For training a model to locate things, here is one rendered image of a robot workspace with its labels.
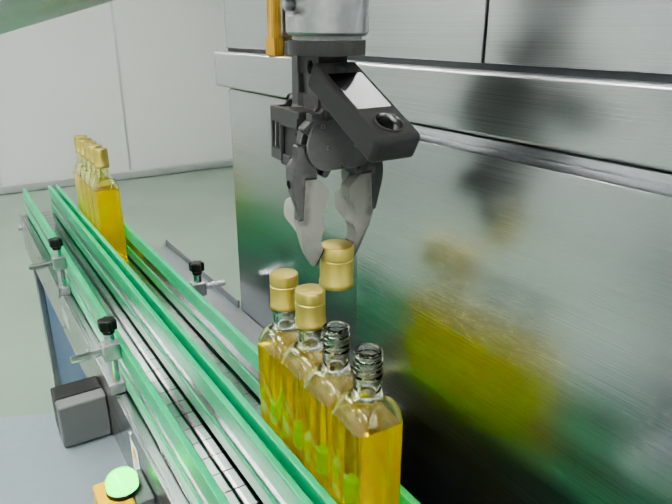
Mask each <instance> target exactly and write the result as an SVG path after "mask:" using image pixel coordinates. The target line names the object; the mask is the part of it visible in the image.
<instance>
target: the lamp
mask: <svg viewBox="0 0 672 504"><path fill-rule="evenodd" d="M105 486H106V496H107V498H108V499H109V500H111V501H115V502H121V501H125V500H128V499H130V498H132V497H134V496H135V495H136V494H137V493H138V491H139V489H140V483H139V480H138V475H137V472H136V471H135V470H133V469H132V468H130V467H120V468H117V469H114V470H113V471H111V472H110V473H109V475H108V476H107V478H106V480H105Z"/></svg>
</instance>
